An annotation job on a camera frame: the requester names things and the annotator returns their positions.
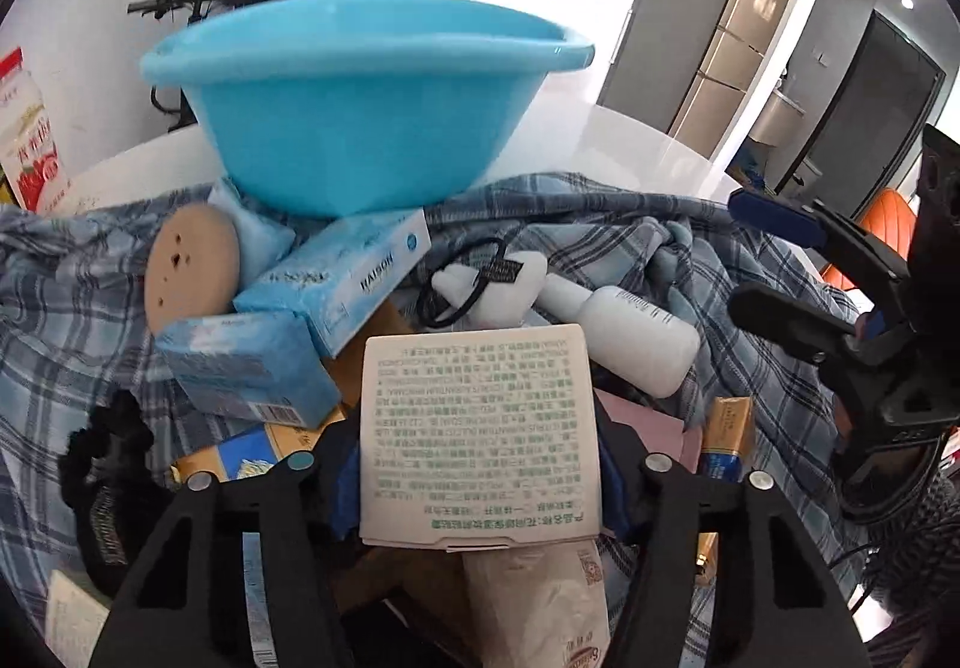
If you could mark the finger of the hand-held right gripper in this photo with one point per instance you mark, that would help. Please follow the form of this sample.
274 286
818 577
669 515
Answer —
795 323
772 218

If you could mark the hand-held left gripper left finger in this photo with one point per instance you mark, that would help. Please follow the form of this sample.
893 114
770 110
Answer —
346 495

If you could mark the black bicycle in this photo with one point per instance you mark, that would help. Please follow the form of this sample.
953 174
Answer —
187 5

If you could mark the white square box green print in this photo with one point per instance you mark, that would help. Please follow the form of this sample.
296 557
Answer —
480 428

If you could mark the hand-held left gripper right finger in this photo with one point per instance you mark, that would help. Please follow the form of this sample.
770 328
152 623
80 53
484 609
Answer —
611 480

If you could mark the gold box with picture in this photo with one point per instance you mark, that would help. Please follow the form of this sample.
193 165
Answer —
247 450

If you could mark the blue plastic basin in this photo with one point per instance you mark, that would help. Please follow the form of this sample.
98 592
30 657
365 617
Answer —
337 113

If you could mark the blue plaid cloth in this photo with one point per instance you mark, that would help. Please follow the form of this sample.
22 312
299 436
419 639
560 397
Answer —
750 376

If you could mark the beige tissue pack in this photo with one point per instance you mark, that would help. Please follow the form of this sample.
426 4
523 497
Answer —
532 600

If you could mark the gold and grey refrigerator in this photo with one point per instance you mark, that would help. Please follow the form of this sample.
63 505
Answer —
750 38

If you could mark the person's right forearm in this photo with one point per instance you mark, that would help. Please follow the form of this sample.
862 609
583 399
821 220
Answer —
922 548

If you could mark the white washbasin cabinet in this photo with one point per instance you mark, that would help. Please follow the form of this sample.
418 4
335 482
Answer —
776 117

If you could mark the red-capped milk bottle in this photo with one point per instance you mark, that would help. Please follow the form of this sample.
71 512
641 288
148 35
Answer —
30 143

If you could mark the gold box blue stripe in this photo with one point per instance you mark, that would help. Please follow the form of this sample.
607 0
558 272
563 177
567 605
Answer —
731 428

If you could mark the light blue box with barcode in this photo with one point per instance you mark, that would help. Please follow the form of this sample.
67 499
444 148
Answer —
240 361

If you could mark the light blue soft packet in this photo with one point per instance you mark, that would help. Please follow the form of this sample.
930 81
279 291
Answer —
259 233

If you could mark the round tan perforated disc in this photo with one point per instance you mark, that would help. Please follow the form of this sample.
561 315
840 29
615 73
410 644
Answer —
187 263

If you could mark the black scrunchie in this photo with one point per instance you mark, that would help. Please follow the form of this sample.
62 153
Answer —
112 488

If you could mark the white plastic bottle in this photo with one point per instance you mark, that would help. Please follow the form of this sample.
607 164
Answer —
637 334

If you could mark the orange chair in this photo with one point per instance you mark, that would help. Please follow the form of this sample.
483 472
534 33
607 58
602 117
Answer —
889 218

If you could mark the dark interior door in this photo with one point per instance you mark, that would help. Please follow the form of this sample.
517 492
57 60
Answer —
870 106

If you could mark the long light blue box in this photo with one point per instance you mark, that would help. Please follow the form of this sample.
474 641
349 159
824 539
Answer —
337 286

